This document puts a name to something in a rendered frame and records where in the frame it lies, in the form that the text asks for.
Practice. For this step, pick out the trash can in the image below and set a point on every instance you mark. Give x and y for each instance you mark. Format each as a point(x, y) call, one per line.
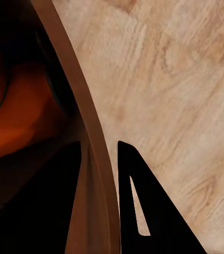
point(95, 223)

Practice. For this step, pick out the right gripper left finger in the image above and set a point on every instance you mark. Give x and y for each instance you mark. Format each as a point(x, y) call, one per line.
point(36, 219)

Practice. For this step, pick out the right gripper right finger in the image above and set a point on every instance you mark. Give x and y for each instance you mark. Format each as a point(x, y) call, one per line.
point(170, 234)

